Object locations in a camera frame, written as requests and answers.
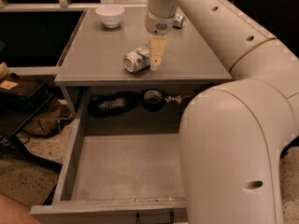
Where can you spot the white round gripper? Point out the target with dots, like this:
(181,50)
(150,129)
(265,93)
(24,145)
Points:
(159,25)

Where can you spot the green white 7up can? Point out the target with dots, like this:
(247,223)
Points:
(137,59)

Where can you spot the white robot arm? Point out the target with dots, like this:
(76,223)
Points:
(231,136)

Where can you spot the crushed silver can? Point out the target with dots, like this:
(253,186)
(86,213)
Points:
(179,21)

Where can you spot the grey cabinet with top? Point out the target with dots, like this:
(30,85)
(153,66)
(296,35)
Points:
(94,66)

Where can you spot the open grey top drawer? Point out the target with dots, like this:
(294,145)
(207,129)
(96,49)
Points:
(107,179)

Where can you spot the white bowl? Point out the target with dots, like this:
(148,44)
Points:
(110,15)

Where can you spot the black tape roll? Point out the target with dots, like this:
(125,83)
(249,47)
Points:
(152,100)

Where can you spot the small crumpled white object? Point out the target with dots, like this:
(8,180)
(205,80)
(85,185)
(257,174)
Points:
(173,99)

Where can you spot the brown bag on floor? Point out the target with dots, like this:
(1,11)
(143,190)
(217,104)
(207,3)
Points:
(50,120)

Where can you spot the black side table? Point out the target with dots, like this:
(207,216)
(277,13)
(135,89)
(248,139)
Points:
(18,107)

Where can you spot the yellow sticky note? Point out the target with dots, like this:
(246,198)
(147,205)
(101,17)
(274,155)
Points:
(8,85)

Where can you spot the person's bare knee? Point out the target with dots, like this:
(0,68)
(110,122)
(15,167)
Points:
(13,212)

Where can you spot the black drawer handle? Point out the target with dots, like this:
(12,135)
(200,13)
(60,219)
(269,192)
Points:
(167,218)

